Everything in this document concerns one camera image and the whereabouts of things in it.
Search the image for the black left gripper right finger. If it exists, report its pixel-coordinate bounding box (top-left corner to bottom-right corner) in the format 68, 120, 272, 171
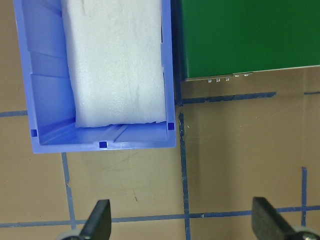
251, 197, 300, 240

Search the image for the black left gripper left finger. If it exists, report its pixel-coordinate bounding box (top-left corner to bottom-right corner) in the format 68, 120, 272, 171
79, 199, 111, 240

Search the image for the white foam pad left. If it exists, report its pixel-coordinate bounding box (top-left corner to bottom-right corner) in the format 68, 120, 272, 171
61, 0, 166, 128

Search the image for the green conveyor belt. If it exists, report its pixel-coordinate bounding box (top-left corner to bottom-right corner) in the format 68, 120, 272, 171
176, 0, 320, 81

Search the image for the blue left plastic bin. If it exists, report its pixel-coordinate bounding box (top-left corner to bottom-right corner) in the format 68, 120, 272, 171
13, 0, 176, 154

